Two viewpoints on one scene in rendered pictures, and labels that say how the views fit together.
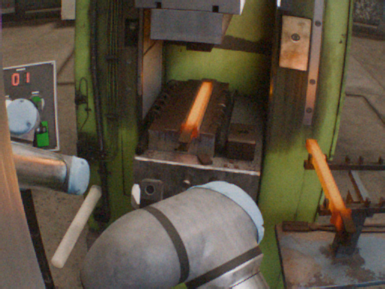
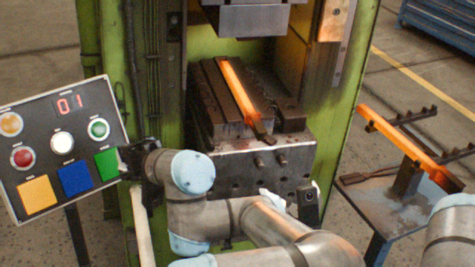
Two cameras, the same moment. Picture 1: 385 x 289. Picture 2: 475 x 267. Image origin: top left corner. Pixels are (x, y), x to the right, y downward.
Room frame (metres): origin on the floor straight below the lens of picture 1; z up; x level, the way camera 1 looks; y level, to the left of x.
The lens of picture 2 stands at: (0.25, 0.57, 1.77)
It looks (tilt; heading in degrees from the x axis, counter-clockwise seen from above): 37 degrees down; 332
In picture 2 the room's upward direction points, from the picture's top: 6 degrees clockwise
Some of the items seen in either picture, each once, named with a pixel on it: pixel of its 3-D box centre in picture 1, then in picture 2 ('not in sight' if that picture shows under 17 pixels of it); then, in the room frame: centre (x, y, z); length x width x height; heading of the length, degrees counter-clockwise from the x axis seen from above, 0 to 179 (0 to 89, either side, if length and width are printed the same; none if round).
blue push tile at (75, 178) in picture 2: not in sight; (75, 178); (1.12, 0.57, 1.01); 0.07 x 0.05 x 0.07; 106
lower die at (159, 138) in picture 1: (192, 111); (227, 93); (1.45, 0.00, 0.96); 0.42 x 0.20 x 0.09; 171
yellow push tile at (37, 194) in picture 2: not in sight; (37, 194); (1.10, 0.66, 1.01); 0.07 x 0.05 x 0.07; 106
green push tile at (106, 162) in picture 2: (37, 134); (110, 163); (1.15, 0.47, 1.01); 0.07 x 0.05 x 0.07; 106
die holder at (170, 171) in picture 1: (205, 178); (235, 148); (1.45, -0.05, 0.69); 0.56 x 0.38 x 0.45; 171
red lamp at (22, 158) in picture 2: not in sight; (23, 158); (1.14, 0.67, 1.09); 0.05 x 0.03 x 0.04; 81
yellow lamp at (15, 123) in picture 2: not in sight; (10, 124); (1.18, 0.69, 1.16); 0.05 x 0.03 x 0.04; 81
